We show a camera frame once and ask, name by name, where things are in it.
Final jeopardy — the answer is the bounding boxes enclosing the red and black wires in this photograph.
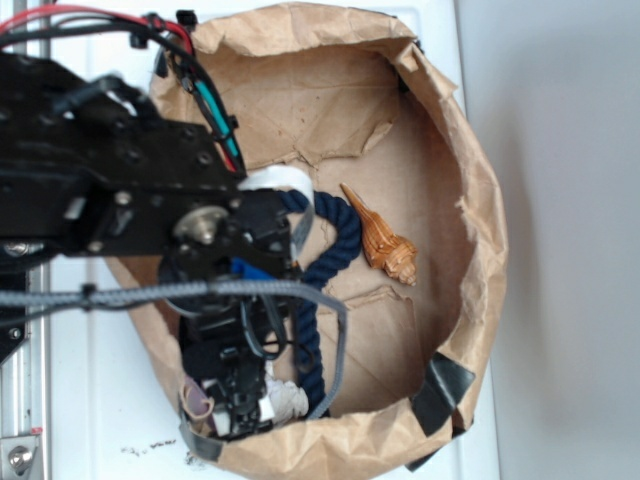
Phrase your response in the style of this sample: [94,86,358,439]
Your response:
[0,7,247,176]

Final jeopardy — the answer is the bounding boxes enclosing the aluminium frame rail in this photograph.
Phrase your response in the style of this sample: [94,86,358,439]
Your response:
[0,39,51,480]

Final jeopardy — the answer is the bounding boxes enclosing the brown paper bag container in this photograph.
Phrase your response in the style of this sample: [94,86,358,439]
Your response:
[132,3,508,479]

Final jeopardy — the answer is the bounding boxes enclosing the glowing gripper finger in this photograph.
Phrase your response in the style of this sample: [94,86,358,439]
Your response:
[180,376,230,434]
[258,395,275,421]

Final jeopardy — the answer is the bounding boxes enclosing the dark blue thick rope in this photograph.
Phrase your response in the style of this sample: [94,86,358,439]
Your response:
[277,189,362,407]

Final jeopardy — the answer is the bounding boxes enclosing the grey braided cable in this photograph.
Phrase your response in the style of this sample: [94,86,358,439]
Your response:
[0,279,349,421]

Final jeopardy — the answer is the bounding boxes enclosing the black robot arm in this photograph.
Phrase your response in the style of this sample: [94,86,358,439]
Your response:
[1,53,297,439]

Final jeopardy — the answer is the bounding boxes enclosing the black corner bracket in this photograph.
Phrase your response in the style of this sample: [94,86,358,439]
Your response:
[0,272,29,363]

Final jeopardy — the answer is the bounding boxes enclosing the brown spiral seashell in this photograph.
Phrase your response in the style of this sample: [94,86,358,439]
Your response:
[340,183,418,286]

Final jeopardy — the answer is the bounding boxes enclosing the white paper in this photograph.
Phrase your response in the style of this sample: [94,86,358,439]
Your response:
[265,362,309,427]

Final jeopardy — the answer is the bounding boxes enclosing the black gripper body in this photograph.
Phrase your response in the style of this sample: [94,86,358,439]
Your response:
[158,249,290,435]

